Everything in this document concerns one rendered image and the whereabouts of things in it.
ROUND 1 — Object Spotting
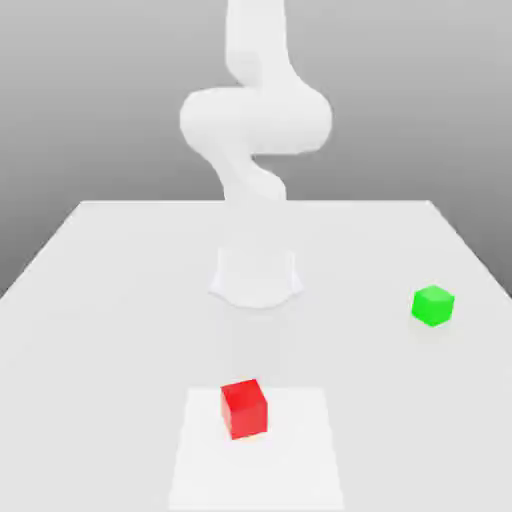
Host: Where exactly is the small red cube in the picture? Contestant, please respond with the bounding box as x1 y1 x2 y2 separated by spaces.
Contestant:
219 378 269 441

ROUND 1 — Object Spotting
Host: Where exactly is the small green cube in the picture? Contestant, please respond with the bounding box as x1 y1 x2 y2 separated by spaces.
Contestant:
410 284 456 328

